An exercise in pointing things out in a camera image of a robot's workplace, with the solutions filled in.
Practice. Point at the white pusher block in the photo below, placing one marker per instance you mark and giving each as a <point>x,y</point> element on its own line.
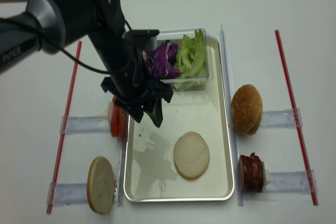
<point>266,176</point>
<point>110,111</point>

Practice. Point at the clear bun channel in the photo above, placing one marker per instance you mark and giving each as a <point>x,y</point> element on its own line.
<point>67,194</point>
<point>289,118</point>

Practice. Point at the clear plastic salad box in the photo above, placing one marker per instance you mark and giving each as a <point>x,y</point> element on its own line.
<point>189,83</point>

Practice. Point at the outer tomato slice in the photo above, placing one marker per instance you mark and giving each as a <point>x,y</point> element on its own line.
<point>117,121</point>

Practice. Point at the red rail strip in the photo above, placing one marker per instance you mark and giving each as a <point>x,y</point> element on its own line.
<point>65,127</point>
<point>313,190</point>

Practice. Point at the white pusher block left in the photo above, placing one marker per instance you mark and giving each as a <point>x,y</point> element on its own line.
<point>110,111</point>

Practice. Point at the bun slice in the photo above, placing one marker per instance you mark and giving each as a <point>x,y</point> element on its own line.
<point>100,185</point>
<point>191,155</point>

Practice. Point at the stack of meat patties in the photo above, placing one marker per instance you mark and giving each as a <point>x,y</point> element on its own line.
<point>251,172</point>

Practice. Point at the clear tomato feeder channel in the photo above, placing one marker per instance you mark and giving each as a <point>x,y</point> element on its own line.
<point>87,124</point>

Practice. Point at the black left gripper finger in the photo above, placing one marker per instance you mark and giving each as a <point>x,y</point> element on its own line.
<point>154,110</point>
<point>136,112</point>

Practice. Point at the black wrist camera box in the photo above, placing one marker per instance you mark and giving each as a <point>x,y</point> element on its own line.
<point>144,39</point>

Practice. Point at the purple cabbage leaves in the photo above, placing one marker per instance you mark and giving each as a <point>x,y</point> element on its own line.
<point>160,62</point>

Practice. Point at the right red rail strip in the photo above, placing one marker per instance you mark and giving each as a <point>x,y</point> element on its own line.
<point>313,190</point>

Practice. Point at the clear bun top channel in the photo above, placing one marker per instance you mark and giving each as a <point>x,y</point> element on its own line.
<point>289,118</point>

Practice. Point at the front sesame bun top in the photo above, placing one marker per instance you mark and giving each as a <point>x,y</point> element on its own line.
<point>247,106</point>

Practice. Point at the rear sesame bun top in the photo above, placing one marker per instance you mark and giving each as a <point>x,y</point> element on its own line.
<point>255,128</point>

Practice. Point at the sesame bun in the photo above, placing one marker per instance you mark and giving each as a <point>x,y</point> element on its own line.
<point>247,106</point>
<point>255,128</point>

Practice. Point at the clear patty feeder channel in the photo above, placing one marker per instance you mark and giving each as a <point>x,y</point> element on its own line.
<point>290,182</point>

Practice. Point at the left red rail strip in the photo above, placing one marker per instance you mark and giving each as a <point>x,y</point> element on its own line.
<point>65,127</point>

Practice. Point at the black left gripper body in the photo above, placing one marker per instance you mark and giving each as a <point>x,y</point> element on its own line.
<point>129,79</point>

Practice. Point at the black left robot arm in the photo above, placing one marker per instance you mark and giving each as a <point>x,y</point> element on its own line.
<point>52,25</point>

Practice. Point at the white pusher block right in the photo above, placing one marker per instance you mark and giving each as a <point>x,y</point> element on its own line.
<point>266,176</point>

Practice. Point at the silver metal tray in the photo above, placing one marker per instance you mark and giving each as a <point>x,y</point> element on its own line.
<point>150,174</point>

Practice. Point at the green lettuce leaves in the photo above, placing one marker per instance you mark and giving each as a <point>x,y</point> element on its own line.
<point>191,57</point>

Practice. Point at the clear bun bottom channel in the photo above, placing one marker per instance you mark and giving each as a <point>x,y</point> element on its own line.
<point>67,194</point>

